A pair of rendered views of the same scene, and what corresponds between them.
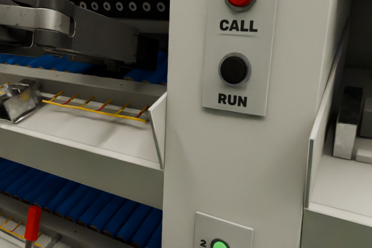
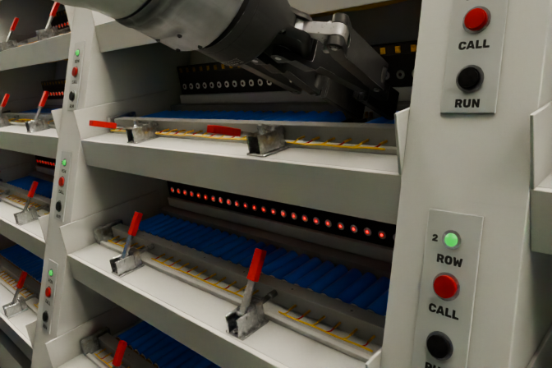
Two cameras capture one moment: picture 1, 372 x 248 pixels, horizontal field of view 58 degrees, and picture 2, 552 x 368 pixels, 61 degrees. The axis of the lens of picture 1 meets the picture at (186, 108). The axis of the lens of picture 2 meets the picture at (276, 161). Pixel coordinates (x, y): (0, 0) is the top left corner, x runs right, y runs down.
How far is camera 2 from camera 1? 0.20 m
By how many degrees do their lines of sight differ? 22
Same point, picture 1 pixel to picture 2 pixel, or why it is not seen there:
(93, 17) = (360, 40)
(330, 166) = not seen: outside the picture
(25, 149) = (269, 178)
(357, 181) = not seen: outside the picture
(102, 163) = (342, 179)
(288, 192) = (515, 177)
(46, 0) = (340, 17)
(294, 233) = (522, 215)
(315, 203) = (541, 187)
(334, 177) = not seen: outside the picture
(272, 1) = (501, 24)
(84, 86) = (327, 127)
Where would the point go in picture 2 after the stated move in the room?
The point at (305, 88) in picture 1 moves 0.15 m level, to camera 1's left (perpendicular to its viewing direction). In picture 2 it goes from (530, 85) to (312, 73)
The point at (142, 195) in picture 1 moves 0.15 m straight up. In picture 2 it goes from (377, 210) to (397, 36)
